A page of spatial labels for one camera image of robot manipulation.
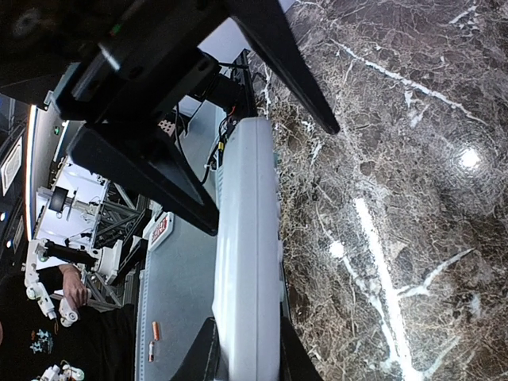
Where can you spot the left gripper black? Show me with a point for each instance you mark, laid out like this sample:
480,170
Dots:
118,61

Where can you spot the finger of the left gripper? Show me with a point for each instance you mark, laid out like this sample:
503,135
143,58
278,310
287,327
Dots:
266,29

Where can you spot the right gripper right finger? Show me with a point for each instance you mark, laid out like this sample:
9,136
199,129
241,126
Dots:
295,363

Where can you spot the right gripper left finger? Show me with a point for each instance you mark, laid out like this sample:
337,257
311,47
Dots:
201,361

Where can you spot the white remote control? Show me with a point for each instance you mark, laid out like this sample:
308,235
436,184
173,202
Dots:
248,285

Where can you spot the pink perforated basket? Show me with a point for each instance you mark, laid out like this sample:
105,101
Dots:
167,126

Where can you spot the white orange spare battery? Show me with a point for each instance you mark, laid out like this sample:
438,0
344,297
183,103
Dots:
151,351

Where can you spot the person in black shirt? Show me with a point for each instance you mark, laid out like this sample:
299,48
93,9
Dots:
99,343

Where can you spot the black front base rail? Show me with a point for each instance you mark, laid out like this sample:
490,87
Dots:
246,105

